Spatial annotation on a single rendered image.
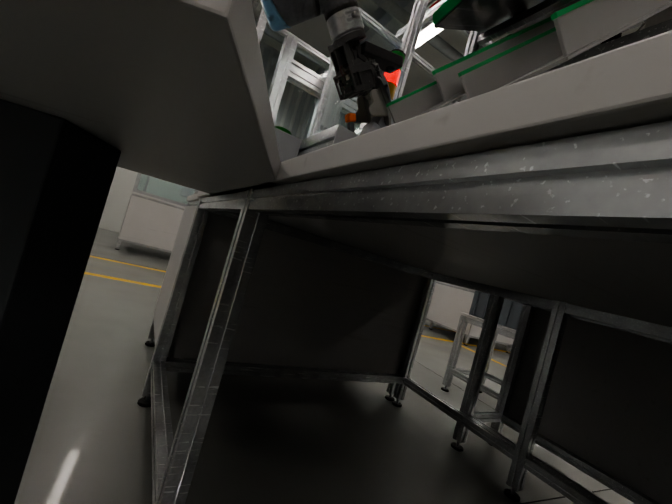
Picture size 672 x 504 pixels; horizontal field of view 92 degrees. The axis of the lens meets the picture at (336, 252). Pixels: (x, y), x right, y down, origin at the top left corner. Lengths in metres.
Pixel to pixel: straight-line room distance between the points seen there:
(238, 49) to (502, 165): 0.16
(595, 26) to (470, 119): 0.26
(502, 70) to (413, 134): 0.31
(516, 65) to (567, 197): 0.41
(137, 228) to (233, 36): 5.56
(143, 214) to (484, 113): 5.59
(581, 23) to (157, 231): 5.55
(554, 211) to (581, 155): 0.03
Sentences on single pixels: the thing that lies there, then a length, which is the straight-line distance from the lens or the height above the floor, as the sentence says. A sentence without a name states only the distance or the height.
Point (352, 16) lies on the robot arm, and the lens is 0.84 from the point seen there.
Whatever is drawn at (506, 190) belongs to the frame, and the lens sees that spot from 0.21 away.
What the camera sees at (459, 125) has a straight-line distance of 0.23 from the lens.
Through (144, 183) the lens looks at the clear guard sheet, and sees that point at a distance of 5.75.
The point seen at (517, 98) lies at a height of 0.85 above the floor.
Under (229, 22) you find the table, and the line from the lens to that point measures 0.19.
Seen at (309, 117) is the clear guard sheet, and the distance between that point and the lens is 2.27.
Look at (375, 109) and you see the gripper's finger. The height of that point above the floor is 1.09.
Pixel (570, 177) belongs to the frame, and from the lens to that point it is 0.20.
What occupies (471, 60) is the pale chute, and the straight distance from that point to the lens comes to 0.56.
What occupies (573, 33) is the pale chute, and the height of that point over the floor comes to 1.01.
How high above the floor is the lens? 0.74
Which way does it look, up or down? 1 degrees up
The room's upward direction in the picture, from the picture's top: 16 degrees clockwise
